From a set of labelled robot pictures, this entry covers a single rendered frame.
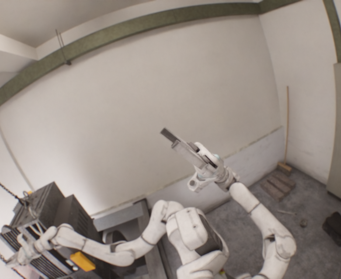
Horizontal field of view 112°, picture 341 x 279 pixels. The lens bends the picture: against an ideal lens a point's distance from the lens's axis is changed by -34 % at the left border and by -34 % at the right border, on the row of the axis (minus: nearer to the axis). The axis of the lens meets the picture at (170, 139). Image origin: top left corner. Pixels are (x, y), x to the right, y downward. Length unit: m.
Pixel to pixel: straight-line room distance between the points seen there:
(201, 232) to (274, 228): 0.28
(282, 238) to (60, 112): 2.06
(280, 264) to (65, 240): 0.77
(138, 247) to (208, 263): 0.39
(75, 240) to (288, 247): 0.78
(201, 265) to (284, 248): 0.27
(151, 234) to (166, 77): 1.59
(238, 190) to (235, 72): 1.88
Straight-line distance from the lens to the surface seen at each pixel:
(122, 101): 1.89
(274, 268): 0.60
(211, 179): 0.53
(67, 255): 1.17
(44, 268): 1.50
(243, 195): 0.64
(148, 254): 1.73
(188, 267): 0.52
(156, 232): 0.76
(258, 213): 0.64
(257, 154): 2.77
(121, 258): 0.81
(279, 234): 0.63
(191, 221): 0.48
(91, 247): 0.80
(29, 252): 0.90
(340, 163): 2.42
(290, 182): 2.86
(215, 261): 0.52
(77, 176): 2.22
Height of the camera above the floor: 2.01
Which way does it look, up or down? 21 degrees down
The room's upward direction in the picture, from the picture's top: 20 degrees counter-clockwise
